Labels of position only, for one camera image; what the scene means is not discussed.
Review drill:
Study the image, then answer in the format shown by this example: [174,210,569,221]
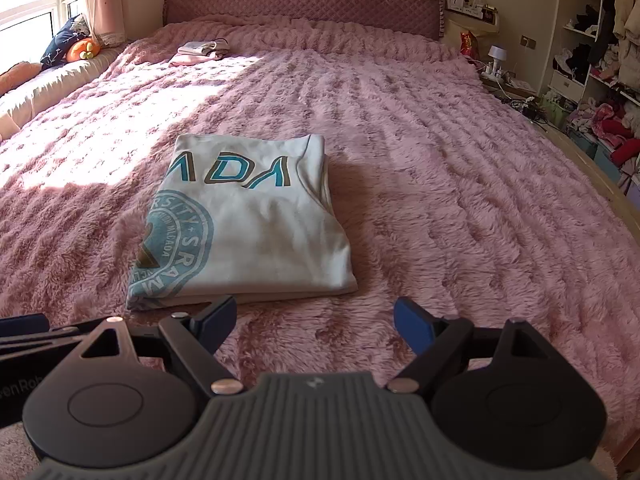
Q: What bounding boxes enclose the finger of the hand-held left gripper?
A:
[0,313,88,361]

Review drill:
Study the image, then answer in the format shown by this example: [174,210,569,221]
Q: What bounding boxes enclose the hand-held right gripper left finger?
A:
[67,295,247,398]

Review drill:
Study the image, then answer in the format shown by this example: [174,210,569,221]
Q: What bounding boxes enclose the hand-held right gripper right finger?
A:
[384,296,557,402]

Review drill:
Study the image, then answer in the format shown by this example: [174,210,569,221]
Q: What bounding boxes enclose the white printed sweatshirt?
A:
[126,132,359,311]

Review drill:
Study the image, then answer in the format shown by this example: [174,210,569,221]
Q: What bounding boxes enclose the red and pink clothes pile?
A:
[580,102,640,166]

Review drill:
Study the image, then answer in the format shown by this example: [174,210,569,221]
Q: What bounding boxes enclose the pink fluffy blanket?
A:
[0,12,627,480]

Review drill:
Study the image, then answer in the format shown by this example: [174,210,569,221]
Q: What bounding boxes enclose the beige window seat cushion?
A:
[0,45,127,142]

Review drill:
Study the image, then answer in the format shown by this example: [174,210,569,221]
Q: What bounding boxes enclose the green storage bin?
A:
[542,92,576,129]

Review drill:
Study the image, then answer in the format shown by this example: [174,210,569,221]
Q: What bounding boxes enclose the white power strip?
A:
[480,70,519,86]

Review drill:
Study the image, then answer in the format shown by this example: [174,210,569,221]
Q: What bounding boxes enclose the peach pillow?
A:
[0,61,44,97]

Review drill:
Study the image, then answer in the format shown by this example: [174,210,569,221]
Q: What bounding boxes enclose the white folded cloth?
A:
[179,38,231,57]

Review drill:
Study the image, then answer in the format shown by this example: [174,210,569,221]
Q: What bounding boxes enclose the red snack bag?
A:
[460,31,480,62]

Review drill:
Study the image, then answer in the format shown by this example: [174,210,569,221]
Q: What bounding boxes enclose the white open wardrobe shelf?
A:
[545,0,640,201]

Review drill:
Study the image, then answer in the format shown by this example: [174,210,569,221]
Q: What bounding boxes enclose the orange plush toy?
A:
[66,37,104,64]

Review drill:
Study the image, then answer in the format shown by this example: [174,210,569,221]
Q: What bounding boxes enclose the navy floral pillow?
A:
[40,14,92,72]

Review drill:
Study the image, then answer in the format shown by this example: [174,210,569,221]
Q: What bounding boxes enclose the pink quilted headboard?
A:
[162,0,446,42]

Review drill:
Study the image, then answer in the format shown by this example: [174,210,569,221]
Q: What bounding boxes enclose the pink curtain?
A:
[80,0,132,49]

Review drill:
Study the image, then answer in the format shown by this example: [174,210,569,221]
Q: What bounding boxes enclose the window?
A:
[0,0,72,67]

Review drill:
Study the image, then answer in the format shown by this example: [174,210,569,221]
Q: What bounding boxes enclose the dark hanging coat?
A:
[587,0,628,67]

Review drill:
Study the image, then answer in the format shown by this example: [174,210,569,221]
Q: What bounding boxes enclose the cream hanging coat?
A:
[612,0,640,46]

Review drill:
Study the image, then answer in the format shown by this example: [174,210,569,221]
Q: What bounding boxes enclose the wooden bed frame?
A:
[545,125,640,480]

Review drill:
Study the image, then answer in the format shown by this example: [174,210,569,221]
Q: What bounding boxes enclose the tangled cables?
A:
[500,85,551,122]

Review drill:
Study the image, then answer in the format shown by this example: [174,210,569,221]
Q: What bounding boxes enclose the cluttered wall shelf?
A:
[445,0,502,36]

